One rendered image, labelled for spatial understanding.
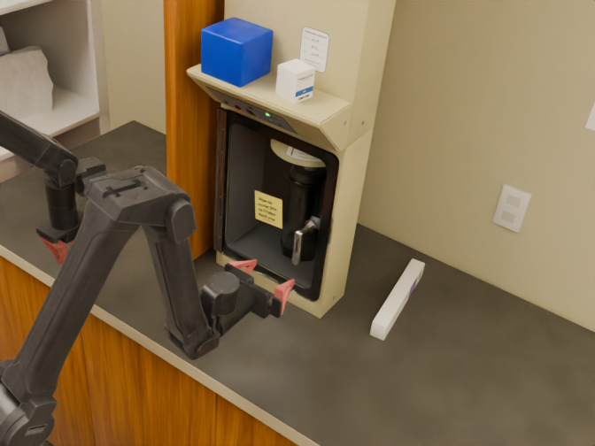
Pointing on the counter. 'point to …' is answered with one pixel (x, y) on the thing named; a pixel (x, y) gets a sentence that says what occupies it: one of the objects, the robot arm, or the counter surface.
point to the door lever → (300, 241)
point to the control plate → (252, 110)
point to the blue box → (235, 51)
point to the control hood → (328, 111)
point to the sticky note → (268, 209)
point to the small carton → (295, 80)
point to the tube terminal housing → (373, 65)
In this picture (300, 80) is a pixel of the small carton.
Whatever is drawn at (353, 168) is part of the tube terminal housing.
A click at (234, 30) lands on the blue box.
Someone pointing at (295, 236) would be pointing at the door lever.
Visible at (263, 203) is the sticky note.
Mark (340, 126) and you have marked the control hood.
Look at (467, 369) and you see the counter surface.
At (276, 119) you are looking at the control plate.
